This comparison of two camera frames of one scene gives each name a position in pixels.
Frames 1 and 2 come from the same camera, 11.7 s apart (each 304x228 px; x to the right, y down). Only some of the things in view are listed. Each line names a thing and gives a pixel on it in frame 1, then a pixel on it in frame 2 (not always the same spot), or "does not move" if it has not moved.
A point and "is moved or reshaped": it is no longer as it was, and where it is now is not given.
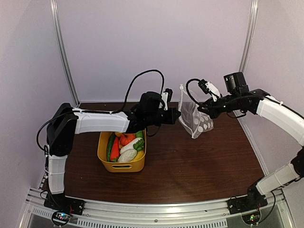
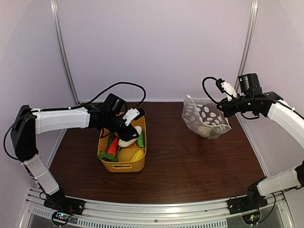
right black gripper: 213,111 to 228,112
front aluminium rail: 207,213 does not move
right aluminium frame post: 253,10 does not move
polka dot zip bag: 194,121 is moved or reshaped
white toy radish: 137,144 to 123,143
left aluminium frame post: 54,8 does not move
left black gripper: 172,119 to 126,135
